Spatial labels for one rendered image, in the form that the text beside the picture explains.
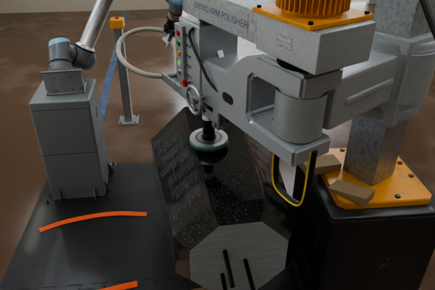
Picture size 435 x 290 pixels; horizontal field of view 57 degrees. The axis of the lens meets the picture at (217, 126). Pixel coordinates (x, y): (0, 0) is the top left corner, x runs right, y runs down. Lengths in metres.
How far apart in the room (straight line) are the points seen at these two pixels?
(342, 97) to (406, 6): 0.50
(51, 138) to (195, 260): 1.55
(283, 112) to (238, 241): 0.72
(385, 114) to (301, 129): 0.59
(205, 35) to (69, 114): 1.40
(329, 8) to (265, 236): 1.09
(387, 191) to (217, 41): 1.13
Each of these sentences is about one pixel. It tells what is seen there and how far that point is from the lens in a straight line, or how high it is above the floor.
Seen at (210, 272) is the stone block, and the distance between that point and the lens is 2.05.
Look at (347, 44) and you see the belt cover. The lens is 1.32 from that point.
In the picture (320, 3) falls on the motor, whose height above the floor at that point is 1.78.
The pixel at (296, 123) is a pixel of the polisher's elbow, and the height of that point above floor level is 1.36.
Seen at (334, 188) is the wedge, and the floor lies 0.80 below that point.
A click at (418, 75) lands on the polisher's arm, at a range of 1.91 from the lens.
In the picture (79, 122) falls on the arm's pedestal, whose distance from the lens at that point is 2.96.
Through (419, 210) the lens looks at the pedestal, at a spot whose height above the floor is 0.74.
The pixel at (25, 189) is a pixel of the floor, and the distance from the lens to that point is 3.61.
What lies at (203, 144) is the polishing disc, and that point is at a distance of 2.15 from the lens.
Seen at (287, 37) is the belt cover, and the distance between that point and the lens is 1.32.
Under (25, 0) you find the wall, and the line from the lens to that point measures 9.24.
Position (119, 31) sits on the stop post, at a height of 0.97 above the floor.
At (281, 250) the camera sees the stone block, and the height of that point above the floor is 0.58.
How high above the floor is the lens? 2.06
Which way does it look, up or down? 30 degrees down
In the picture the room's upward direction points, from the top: straight up
